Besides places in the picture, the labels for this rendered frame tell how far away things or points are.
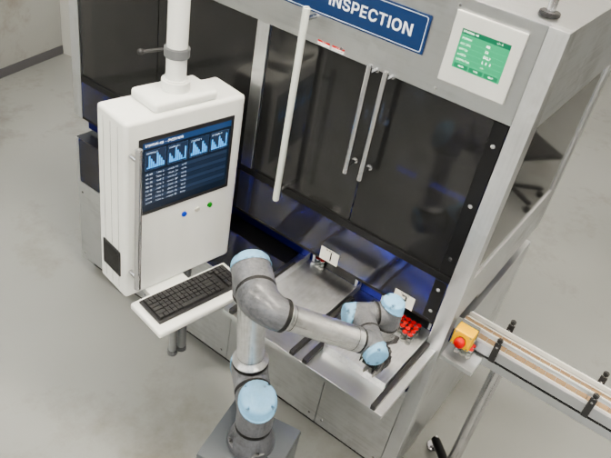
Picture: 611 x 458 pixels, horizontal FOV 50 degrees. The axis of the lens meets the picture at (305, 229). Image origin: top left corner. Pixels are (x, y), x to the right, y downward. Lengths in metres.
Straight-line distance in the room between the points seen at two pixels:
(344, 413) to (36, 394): 1.43
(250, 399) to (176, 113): 0.96
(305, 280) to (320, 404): 0.69
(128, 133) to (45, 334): 1.68
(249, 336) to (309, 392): 1.14
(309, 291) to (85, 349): 1.38
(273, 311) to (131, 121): 0.81
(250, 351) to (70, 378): 1.54
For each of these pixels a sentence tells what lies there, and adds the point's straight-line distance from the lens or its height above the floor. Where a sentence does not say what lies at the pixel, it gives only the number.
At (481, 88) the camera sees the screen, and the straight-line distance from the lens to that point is 1.99.
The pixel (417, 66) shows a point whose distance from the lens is 2.07.
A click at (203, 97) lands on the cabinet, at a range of 2.30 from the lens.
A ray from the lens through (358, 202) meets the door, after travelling 2.36.
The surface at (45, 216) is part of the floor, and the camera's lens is 4.37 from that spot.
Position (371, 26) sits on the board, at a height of 1.93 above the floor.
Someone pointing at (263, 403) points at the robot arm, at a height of 1.01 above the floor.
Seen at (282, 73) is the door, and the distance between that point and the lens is 2.38.
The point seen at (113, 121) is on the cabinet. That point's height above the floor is 1.53.
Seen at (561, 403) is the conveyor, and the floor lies 0.88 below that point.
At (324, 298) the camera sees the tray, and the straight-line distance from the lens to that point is 2.55.
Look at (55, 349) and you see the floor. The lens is 3.52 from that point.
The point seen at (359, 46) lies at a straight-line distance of 2.16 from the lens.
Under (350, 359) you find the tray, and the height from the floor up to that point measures 0.88.
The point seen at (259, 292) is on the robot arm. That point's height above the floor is 1.42.
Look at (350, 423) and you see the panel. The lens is 3.01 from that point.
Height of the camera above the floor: 2.57
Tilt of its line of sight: 36 degrees down
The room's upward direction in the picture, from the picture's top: 11 degrees clockwise
